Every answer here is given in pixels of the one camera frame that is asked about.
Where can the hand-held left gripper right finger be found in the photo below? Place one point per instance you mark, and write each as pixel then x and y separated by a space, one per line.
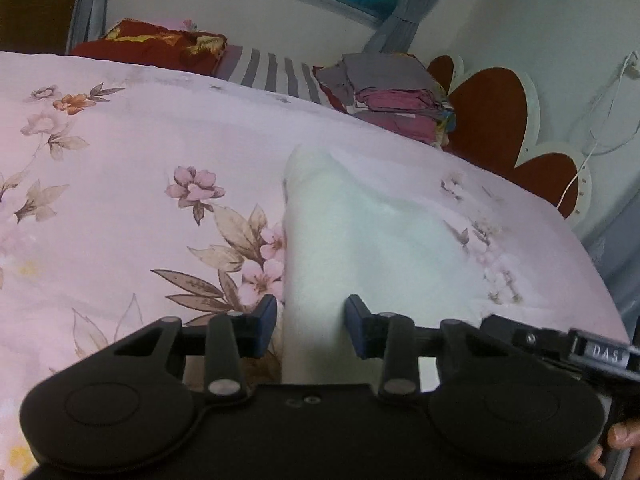
pixel 356 330

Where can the pink floral blanket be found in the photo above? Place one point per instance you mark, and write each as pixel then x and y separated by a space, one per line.
pixel 125 160

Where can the small white garment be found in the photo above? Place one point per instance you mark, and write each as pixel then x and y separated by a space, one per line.
pixel 340 240

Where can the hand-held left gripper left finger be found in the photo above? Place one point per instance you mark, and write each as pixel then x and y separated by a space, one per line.
pixel 267 325

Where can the red floral pillow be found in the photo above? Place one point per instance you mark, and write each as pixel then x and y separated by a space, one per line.
pixel 165 47

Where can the person's right hand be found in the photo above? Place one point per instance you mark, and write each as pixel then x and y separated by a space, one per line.
pixel 625 437

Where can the brown wooden door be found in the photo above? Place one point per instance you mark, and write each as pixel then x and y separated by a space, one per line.
pixel 35 10

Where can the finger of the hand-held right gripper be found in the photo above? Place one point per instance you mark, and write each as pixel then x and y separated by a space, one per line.
pixel 530 338

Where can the grey striped sheet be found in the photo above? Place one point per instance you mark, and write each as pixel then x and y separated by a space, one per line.
pixel 270 67

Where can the heart-shaped brown headboard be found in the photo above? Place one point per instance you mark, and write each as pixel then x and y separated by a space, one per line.
pixel 490 115

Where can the stack of folded clothes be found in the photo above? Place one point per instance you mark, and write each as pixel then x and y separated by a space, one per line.
pixel 395 105

